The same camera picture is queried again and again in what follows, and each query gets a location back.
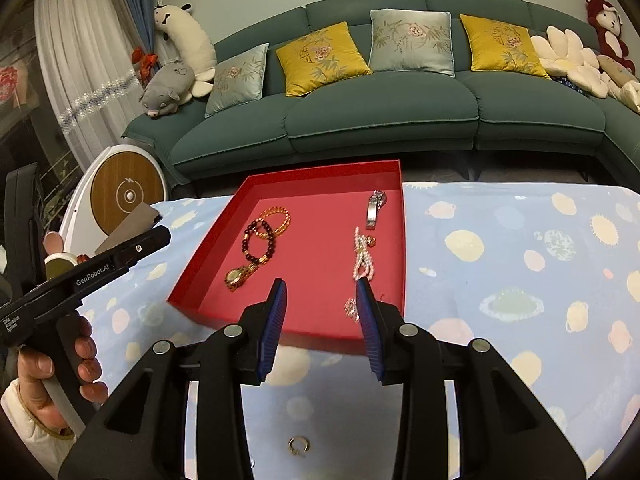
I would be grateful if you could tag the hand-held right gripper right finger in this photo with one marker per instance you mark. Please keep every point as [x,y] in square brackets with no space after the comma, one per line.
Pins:
[371,335]

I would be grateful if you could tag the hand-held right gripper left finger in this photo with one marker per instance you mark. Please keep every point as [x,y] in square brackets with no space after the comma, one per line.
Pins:
[270,335]

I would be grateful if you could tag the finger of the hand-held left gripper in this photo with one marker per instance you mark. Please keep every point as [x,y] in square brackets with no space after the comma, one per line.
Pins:
[145,245]

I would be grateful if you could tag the sparkling silver earring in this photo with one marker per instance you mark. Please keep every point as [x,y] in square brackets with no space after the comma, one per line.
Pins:
[351,307]

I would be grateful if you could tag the gold wristwatch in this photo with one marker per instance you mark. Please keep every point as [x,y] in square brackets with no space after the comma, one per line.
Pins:
[235,276]

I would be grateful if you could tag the red cardboard box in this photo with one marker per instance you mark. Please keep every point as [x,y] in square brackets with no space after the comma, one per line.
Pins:
[310,270]

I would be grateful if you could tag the silver wristwatch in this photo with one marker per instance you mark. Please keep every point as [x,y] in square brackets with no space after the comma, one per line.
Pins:
[373,212]

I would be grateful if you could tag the person's left hand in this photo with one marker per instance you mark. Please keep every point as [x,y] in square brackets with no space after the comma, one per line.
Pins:
[35,365]

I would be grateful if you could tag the brown flat panel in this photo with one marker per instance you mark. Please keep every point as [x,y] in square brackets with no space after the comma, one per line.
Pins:
[130,225]

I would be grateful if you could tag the white-rimmed round toy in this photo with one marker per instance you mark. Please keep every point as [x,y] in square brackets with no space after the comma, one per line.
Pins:
[60,265]

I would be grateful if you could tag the pink round knob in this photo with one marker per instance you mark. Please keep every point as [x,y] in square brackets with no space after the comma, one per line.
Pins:
[54,242]

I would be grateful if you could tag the white appliance with wooden disc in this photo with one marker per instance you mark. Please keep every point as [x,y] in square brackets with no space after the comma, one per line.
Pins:
[125,180]

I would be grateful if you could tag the light blue printed blanket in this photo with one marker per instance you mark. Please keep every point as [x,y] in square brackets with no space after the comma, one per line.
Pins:
[500,285]

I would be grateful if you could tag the grey pig plush toy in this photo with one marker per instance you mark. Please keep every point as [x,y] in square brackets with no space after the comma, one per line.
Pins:
[167,85]

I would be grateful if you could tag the red curtain bow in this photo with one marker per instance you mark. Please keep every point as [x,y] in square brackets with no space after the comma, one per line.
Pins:
[145,65]

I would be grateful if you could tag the grey-blue embroidered cushion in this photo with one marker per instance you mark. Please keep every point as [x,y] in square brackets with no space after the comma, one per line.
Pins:
[412,42]
[237,80]

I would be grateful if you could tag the white cow plush toy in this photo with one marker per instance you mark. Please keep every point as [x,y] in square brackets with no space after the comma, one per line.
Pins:
[190,40]

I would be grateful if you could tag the white sheer curtain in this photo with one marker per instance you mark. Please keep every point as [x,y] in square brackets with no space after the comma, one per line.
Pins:
[75,35]

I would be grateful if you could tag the green sofa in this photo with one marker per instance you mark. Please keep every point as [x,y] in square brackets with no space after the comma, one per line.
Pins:
[380,105]

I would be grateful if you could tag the blue curtain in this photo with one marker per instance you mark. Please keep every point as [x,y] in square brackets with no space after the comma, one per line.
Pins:
[137,0]

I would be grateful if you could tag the yellow embroidered cushion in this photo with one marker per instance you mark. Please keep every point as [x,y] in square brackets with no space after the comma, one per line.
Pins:
[500,45]
[320,57]

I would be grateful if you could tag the dark blue patterned cloth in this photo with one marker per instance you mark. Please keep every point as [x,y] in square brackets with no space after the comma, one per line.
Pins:
[570,85]

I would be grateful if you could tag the cream flower-shaped cushion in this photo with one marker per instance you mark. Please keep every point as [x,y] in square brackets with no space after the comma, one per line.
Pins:
[565,55]

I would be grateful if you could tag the cream satin cushion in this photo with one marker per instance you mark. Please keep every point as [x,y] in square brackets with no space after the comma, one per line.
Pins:
[627,97]

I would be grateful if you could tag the beige plush pillow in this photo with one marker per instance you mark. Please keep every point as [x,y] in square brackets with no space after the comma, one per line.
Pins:
[617,70]

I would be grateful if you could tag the red monkey plush toy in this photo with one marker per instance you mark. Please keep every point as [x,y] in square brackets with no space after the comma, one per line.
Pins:
[612,20]

